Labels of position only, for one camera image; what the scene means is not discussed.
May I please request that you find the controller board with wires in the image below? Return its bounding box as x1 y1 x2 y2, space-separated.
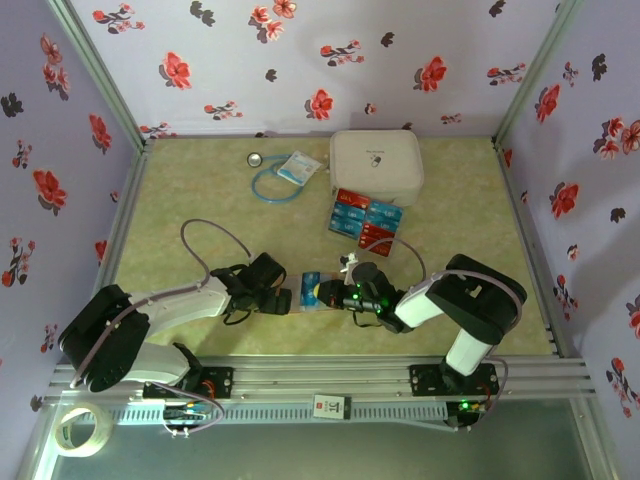
446 397 494 434
160 387 229 440

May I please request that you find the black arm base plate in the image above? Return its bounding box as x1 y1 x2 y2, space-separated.
408 363 501 401
142 366 235 401

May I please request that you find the blue stethoscope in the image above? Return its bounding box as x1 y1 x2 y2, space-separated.
246 151 307 206

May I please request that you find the white red label tag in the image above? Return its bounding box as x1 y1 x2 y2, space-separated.
313 393 351 420

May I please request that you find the aluminium side rail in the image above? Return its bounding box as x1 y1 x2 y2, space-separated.
82 141 155 361
492 139 576 359

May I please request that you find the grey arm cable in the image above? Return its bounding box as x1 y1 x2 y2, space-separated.
342 238 526 431
72 218 254 389

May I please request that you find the aluminium frame post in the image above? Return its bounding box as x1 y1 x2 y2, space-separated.
492 0 586 146
46 0 154 151

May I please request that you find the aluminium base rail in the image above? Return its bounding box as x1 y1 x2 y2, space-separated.
47 354 597 406

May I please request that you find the grey right arm cable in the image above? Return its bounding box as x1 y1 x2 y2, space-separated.
342 238 526 431

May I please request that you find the white plastic storage box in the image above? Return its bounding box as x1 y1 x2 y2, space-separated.
328 129 425 207

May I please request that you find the clear tape roll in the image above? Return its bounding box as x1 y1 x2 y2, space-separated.
53 401 112 459

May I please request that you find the grey left arm cable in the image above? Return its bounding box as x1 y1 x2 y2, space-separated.
72 218 254 389

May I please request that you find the group of red/blue packets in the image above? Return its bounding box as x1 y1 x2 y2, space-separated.
326 186 405 260

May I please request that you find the white blue sealed packet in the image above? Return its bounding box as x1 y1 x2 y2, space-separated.
276 149 324 187

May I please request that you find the white slotted cable duct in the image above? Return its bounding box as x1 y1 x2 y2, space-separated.
112 399 449 427

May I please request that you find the blue credit card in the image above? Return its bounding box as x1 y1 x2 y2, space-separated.
367 202 404 225
327 218 365 237
330 203 369 224

